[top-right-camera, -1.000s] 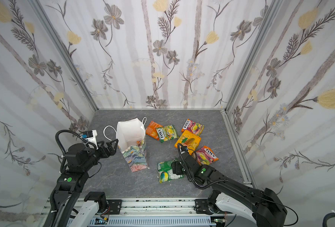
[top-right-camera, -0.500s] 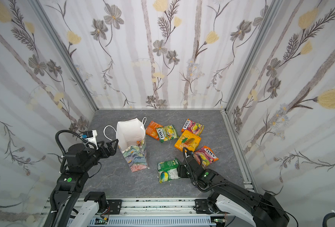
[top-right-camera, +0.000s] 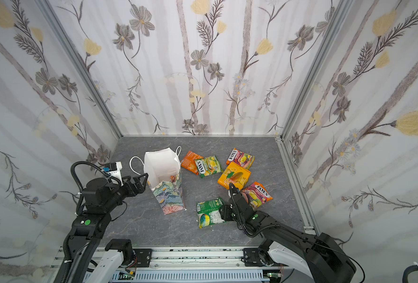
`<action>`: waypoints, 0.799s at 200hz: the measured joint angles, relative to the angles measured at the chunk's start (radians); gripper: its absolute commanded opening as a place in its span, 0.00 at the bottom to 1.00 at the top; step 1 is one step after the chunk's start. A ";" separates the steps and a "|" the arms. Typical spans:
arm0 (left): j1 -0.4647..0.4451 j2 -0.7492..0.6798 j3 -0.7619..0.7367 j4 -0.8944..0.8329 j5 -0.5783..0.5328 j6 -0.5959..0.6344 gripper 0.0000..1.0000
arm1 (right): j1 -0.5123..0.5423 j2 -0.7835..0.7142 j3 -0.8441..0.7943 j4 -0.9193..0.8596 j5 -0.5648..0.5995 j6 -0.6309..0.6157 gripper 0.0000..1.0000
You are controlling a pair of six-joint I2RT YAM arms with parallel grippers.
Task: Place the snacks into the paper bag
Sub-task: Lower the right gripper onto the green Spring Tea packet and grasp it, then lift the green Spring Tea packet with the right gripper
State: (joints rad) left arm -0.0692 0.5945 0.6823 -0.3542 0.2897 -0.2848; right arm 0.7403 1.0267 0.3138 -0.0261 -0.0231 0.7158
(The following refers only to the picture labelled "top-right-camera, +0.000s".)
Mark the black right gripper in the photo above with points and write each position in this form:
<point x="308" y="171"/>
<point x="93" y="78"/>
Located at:
<point x="235" y="209"/>

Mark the yellow mango Lot100 bag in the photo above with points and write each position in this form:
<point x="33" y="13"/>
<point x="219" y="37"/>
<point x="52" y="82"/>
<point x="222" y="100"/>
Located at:
<point x="236" y="175"/>

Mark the red yellow Fox's candy bag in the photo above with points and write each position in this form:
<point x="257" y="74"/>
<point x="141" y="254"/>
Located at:
<point x="256" y="195"/>

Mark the floral white paper bag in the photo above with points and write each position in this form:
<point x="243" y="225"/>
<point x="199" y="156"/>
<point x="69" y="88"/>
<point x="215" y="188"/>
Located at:
<point x="164" y="178"/>

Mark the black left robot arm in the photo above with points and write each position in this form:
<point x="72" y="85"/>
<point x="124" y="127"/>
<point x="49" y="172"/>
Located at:
<point x="93" y="215"/>

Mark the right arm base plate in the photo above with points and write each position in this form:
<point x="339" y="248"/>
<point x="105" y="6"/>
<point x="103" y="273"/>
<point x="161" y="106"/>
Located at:
<point x="257" y="257"/>

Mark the green Fox's tea candy bag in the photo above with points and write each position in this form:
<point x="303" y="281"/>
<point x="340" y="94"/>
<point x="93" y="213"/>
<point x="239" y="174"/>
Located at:
<point x="209" y="212"/>

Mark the orange snack packet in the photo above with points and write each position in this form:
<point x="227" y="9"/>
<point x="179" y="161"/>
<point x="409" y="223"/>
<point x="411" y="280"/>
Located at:
<point x="188" y="162"/>

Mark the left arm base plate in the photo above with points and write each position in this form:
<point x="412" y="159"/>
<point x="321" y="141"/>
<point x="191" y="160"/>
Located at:
<point x="126" y="255"/>

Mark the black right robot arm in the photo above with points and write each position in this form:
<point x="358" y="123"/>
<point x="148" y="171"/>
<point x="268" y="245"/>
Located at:
<point x="317" y="256"/>

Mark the white ribbed cable duct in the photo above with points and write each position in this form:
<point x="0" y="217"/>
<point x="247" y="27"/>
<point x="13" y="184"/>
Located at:
<point x="192" y="276"/>

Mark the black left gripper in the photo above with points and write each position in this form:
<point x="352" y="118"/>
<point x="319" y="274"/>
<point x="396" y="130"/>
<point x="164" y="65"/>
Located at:
<point x="140" y="188"/>

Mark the green yellow Fox's candy bag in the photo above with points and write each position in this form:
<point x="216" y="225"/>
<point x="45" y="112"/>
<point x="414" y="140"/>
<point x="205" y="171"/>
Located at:
<point x="208" y="166"/>

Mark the aluminium front rail frame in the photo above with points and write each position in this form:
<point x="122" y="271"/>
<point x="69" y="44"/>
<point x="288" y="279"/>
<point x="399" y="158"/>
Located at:
<point x="203" y="256"/>

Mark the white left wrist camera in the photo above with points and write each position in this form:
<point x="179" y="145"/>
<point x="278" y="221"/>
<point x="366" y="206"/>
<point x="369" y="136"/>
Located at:
<point x="114" y="171"/>

